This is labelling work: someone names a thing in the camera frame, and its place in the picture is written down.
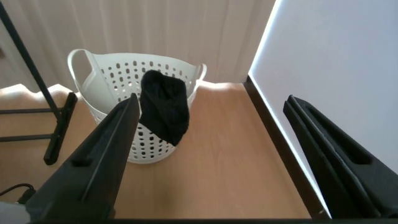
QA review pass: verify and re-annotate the white laundry basket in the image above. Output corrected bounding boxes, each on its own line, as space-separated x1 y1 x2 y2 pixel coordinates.
67 49 208 165

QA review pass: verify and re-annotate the black cable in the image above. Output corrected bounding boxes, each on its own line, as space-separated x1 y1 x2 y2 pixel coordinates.
0 182 37 205

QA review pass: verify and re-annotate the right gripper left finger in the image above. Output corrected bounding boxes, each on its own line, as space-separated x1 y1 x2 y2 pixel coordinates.
25 92 141 220

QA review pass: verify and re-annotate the black clothes rack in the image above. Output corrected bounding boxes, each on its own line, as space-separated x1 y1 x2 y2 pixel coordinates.
0 0 78 166

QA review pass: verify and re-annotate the black garment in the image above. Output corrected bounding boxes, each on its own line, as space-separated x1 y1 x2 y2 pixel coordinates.
138 69 190 147

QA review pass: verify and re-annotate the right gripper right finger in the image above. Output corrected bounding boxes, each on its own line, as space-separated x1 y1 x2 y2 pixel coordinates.
282 95 398 219

